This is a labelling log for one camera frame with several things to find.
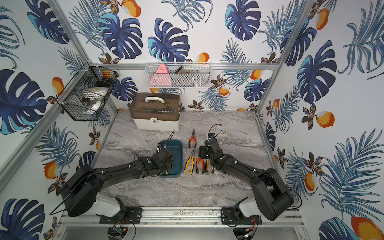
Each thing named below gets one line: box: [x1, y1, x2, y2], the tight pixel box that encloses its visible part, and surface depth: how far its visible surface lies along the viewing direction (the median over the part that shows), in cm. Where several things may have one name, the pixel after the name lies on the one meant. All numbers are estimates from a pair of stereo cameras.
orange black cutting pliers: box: [205, 159, 215, 174], surface depth 92 cm
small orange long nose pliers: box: [188, 128, 197, 149], surface depth 105 cm
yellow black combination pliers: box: [183, 148, 196, 176], surface depth 94 cm
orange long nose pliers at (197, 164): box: [196, 157, 205, 175], surface depth 94 cm
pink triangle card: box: [148, 63, 172, 87], surface depth 92 cm
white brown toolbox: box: [129, 92, 182, 132], surface depth 100 cm
